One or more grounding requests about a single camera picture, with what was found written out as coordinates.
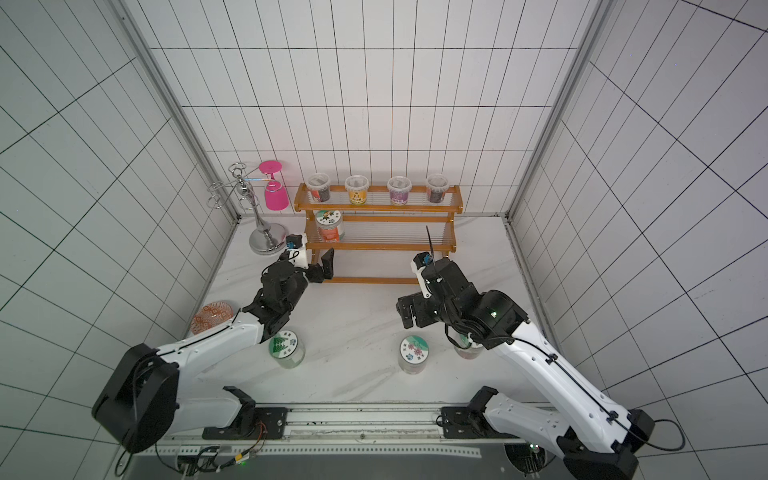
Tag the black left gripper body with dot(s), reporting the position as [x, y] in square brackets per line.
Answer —
[315, 274]

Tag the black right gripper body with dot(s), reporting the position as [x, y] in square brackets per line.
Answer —
[417, 309]

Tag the jar with flower lid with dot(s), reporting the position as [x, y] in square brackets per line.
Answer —
[330, 225]

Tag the jar with pink floral lid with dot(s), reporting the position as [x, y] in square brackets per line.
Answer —
[413, 354]

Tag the jar with red strawberry lid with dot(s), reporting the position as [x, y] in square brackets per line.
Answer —
[467, 349]

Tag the clear cup with dark seeds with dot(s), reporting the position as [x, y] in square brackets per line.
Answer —
[319, 187]

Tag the clear cup with yellow label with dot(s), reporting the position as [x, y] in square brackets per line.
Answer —
[357, 187]

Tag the jar with green tree lid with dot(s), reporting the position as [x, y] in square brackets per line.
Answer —
[287, 349]

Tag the clear cup with purple label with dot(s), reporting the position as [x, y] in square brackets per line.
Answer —
[399, 188]

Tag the small clear seed cup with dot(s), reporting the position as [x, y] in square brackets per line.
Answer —
[436, 187]

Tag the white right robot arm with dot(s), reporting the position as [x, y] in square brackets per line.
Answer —
[595, 437]

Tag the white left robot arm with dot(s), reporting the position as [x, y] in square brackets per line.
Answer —
[147, 397]

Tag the orange wooden tiered shelf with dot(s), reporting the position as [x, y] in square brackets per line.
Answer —
[379, 225]

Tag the silver glass holder stand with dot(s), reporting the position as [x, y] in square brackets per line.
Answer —
[267, 238]

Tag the pink plastic wine glass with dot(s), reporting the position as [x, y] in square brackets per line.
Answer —
[276, 195]

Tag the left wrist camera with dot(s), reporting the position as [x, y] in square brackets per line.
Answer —
[296, 250]

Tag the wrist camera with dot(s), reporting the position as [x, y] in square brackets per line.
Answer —
[428, 272]
[296, 250]

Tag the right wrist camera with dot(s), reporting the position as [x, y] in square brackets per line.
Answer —
[428, 272]

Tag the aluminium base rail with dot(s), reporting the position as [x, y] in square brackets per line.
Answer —
[378, 429]

